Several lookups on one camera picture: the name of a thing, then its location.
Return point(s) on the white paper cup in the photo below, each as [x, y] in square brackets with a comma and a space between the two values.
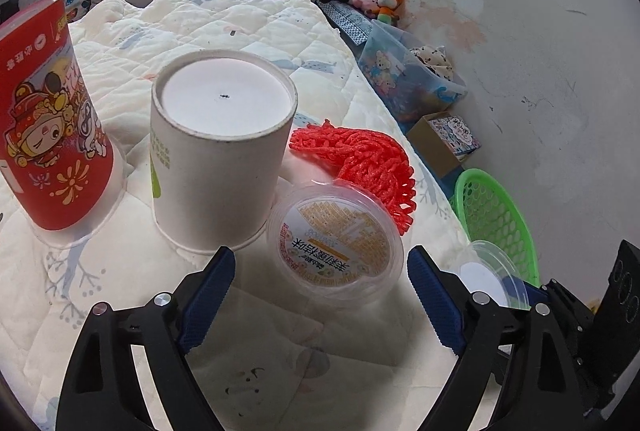
[215, 171]

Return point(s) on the clear plastic storage box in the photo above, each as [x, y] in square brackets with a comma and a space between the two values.
[400, 76]

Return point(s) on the pink plush toy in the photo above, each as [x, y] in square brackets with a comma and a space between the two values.
[365, 3]

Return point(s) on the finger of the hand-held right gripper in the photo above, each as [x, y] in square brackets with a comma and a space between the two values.
[567, 306]

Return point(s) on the cardboard box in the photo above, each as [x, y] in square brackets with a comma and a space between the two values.
[442, 146]

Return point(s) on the red foam fruit net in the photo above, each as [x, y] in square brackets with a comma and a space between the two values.
[370, 156]

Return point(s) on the spotted white cloth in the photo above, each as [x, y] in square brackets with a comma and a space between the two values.
[432, 61]

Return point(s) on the clear pudding cup orange label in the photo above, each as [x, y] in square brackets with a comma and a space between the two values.
[335, 241]

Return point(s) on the orange plush toy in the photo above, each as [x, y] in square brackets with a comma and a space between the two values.
[389, 6]

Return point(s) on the white quilted table cover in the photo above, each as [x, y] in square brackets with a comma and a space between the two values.
[250, 36]

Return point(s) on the blue patterned flat box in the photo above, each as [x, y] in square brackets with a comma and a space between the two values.
[350, 23]

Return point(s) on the green plastic basket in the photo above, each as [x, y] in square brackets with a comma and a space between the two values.
[492, 216]

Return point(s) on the clear plastic lid cup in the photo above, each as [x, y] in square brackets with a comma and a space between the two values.
[487, 272]

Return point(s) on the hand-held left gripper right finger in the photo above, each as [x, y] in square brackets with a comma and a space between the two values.
[432, 298]

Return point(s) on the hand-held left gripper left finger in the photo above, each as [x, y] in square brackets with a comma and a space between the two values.
[210, 298]

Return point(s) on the red cartoon print paper cup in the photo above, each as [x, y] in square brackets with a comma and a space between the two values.
[50, 126]

